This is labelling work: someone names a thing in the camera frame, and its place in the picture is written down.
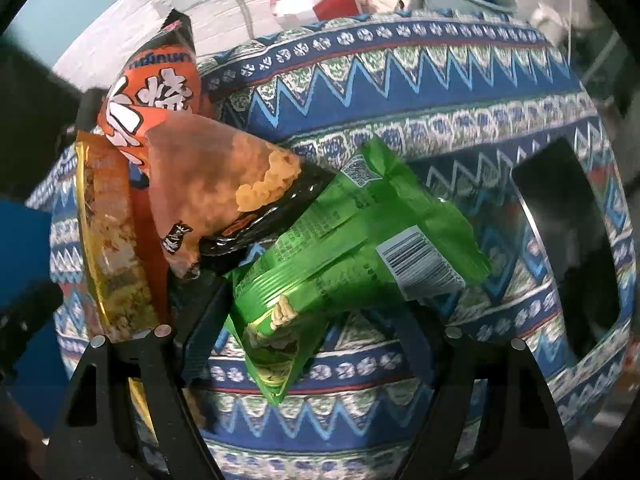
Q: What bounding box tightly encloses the blue cardboard box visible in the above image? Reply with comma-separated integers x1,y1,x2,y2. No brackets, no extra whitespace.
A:
1,200,68,434

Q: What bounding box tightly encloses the black cloth backdrop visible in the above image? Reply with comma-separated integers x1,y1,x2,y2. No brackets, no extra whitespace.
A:
0,40,80,200

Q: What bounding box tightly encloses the orange cheese snack bag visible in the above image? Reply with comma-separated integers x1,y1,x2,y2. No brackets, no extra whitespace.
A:
99,10,333,278

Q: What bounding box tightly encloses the green snack bag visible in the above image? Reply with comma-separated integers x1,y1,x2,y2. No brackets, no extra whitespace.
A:
229,138,490,405

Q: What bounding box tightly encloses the orange red snack bag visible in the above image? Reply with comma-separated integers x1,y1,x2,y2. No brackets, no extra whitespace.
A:
74,129,174,436

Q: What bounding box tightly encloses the blue patterned tablecloth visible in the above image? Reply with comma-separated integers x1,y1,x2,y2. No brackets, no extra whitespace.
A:
27,11,637,479

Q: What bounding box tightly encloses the black smartphone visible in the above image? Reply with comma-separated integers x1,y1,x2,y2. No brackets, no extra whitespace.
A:
512,139,620,360

